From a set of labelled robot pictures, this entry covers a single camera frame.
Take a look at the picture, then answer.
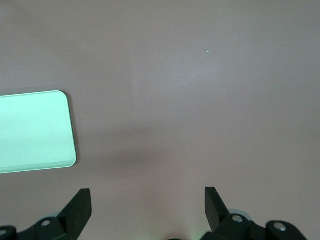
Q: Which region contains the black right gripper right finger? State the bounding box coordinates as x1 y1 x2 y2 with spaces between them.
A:
202 186 307 240

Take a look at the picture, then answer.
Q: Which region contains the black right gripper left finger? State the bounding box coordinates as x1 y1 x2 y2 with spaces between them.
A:
0 187 93 240

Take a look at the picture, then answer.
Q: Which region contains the mint green plastic tray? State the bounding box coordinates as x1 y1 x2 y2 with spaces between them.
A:
0 90 78 175

